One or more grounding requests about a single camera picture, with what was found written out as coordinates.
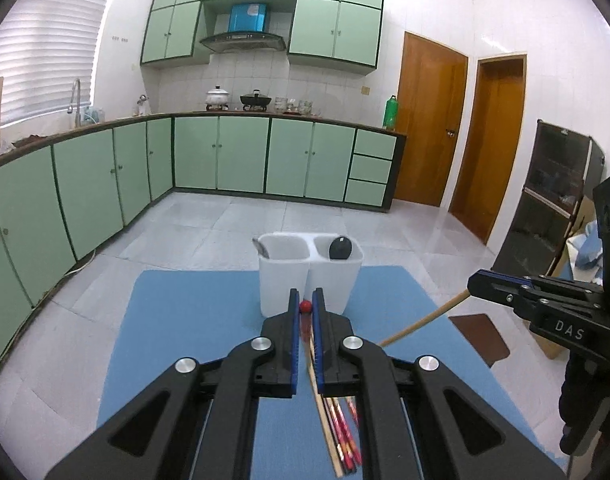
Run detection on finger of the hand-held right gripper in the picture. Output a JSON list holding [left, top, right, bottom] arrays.
[[468, 269, 538, 308]]

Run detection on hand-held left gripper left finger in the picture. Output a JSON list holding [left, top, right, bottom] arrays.
[[45, 287, 303, 480]]

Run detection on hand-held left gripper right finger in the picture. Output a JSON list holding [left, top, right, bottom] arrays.
[[311, 287, 568, 480]]

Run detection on red-tipped wooden utensil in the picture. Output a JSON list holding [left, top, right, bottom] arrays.
[[297, 300, 346, 477]]

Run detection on white two-compartment utensil holder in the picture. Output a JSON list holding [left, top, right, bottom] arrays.
[[256, 231, 364, 317]]

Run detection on long wooden stick utensil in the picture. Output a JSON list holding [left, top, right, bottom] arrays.
[[379, 290, 471, 348]]

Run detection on black spoon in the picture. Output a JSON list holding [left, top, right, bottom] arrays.
[[328, 235, 353, 262]]

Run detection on red patterned chopstick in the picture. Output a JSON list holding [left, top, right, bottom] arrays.
[[335, 396, 362, 465], [326, 399, 354, 476]]

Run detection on brown board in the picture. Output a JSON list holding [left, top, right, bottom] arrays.
[[448, 313, 511, 367]]

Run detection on blue cloth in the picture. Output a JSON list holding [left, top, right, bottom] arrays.
[[568, 220, 602, 271]]

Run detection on blue table mat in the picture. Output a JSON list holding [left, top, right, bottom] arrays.
[[96, 265, 556, 480]]

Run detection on black glass-front cabinet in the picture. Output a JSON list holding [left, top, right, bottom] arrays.
[[490, 119, 608, 281]]

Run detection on cardboard box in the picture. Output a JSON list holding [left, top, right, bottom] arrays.
[[535, 194, 603, 361]]

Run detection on plain wooden door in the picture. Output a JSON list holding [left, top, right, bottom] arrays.
[[447, 52, 528, 246]]

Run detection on wooden door with knob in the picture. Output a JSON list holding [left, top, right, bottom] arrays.
[[392, 31, 469, 208]]

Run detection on black wok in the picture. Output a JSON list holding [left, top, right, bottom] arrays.
[[240, 89, 273, 111]]

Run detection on green base cabinets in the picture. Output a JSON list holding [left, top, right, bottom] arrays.
[[0, 112, 408, 376]]

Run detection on white cooking pot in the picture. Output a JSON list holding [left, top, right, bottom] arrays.
[[205, 86, 232, 110]]

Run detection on blue-wrapped range hood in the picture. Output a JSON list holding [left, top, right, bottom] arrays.
[[200, 2, 287, 54]]

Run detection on metal kitchen faucet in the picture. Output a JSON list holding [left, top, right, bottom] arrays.
[[67, 78, 83, 128]]

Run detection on white window blind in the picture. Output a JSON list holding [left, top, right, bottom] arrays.
[[0, 0, 120, 128]]

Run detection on white floor cable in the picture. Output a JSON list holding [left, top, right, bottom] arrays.
[[32, 249, 96, 311]]

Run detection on green wall cabinets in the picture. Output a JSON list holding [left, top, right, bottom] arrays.
[[140, 0, 386, 77]]

